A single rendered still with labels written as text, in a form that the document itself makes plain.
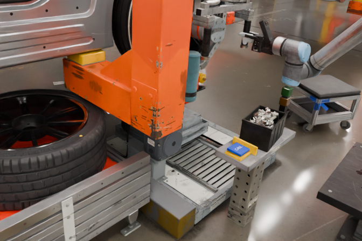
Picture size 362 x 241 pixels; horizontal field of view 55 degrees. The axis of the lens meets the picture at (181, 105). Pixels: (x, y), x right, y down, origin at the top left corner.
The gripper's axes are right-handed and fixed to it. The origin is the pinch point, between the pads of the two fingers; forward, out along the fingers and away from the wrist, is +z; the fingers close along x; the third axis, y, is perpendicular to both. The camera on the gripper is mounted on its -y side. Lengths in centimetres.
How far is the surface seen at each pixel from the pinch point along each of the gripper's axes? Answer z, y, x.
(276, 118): -40, 27, -26
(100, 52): 38, 10, -64
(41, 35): 38, -3, -93
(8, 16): 40, -11, -104
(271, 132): -44, 28, -38
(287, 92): -37.1, 18.7, -14.0
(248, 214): -41, 77, -36
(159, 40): -13, -10, -76
